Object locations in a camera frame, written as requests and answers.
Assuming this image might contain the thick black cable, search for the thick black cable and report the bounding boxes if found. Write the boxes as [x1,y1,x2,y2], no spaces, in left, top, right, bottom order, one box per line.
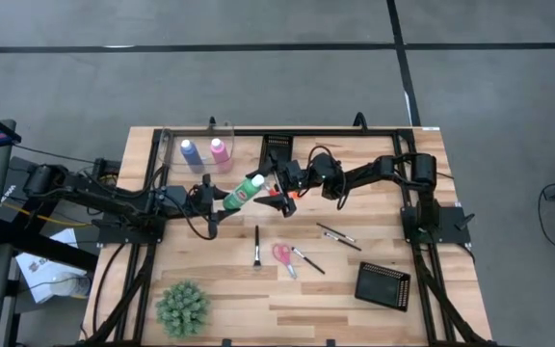
[92,243,129,336]

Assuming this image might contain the yellow cable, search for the yellow cable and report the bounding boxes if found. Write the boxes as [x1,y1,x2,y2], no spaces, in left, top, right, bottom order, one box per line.
[2,200,93,228]

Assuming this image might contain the black fluffy round brush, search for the black fluffy round brush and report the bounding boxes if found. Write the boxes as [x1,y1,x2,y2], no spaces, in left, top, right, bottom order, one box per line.
[252,225,263,269]

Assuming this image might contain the pink paint bottle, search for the pink paint bottle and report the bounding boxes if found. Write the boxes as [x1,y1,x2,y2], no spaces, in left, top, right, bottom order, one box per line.
[209,138,234,174]

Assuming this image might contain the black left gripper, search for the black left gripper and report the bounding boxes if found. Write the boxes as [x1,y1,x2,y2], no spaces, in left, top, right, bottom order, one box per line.
[188,173,240,241]

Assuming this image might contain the clear plastic bin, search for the clear plastic bin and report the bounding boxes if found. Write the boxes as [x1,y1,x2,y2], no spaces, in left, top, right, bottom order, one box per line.
[156,120,237,174]

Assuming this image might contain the black controller box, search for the black controller box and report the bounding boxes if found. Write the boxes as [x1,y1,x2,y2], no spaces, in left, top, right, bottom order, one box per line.
[92,157,122,178]

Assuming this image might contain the black case white lettering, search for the black case white lettering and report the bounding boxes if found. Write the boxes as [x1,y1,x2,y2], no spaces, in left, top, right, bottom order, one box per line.
[0,156,55,206]

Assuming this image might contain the black metal table frame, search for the black metal table frame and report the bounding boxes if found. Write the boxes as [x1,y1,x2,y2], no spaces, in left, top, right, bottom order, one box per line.
[82,125,500,347]

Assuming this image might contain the pink handled scissors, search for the pink handled scissors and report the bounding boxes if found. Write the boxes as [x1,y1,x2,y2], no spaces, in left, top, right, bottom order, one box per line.
[272,243,300,280]

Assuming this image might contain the small black mesh tray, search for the small black mesh tray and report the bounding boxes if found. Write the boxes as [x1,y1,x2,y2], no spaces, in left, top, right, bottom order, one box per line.
[262,134,295,163]

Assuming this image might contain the thin black paintbrush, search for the thin black paintbrush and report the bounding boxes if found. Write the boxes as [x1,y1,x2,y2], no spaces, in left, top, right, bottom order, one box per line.
[316,222,357,244]
[323,231,363,253]

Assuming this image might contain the black support beam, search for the black support beam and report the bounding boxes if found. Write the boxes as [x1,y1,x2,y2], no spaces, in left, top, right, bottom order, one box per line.
[0,226,99,272]

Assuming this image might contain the blue paint bottle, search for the blue paint bottle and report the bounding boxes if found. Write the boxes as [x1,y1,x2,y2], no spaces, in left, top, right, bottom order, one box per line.
[179,139,207,174]

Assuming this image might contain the large black mesh tray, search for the large black mesh tray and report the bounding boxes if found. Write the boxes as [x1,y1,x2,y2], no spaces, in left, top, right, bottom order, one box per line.
[354,260,412,313]

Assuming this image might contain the black paintbrush silver ferrule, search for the black paintbrush silver ferrule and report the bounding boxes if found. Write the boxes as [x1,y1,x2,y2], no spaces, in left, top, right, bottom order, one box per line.
[290,246,327,276]

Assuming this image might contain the green paint bottle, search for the green paint bottle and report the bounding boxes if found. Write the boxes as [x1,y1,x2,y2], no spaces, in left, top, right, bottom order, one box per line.
[221,173,266,212]

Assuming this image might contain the green artificial potted plant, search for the green artificial potted plant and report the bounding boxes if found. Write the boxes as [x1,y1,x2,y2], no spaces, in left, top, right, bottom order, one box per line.
[154,280,211,338]

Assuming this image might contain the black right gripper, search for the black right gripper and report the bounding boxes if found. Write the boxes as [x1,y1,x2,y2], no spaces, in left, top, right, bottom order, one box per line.
[246,151,307,218]

